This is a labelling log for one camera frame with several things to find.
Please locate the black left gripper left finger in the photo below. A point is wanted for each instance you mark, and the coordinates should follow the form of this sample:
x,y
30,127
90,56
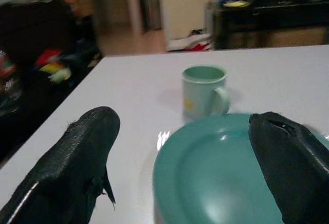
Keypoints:
x,y
69,162

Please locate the white and red clothes pile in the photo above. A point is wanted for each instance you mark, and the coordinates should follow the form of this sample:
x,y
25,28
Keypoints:
x,y
191,43

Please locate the yellow cloth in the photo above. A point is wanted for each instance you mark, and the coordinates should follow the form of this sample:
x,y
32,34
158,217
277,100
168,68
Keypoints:
x,y
236,3

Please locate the white cabinet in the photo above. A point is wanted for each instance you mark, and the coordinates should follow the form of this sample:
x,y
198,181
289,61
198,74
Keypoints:
x,y
185,10

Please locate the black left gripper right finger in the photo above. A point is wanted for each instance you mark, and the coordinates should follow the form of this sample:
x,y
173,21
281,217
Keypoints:
x,y
290,167

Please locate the teal plastic plate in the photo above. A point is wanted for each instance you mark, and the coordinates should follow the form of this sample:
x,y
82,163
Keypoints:
x,y
213,172

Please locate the light green mug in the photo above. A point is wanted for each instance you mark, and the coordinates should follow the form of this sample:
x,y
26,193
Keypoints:
x,y
203,90

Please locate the colourful toy pile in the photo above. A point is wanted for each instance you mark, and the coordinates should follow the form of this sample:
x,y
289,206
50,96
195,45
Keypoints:
x,y
55,66

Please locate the black sofa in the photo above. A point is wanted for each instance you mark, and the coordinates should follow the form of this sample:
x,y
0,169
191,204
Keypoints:
x,y
33,62

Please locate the black desk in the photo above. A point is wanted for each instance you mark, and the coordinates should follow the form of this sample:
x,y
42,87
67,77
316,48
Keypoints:
x,y
272,21

